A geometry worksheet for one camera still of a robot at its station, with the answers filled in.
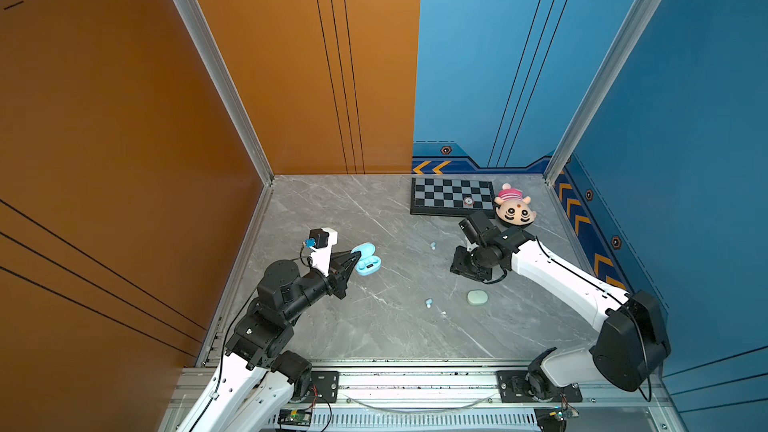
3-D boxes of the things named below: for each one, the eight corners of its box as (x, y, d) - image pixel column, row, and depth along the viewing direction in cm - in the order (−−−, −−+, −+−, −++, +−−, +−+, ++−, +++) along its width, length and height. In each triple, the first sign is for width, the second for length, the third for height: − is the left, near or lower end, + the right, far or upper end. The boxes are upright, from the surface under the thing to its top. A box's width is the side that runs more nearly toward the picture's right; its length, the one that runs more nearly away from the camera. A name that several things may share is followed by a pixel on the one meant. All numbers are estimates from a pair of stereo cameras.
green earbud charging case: (468, 305, 89) (470, 302, 87) (466, 293, 91) (468, 289, 89) (487, 305, 89) (489, 302, 87) (485, 293, 91) (487, 289, 89)
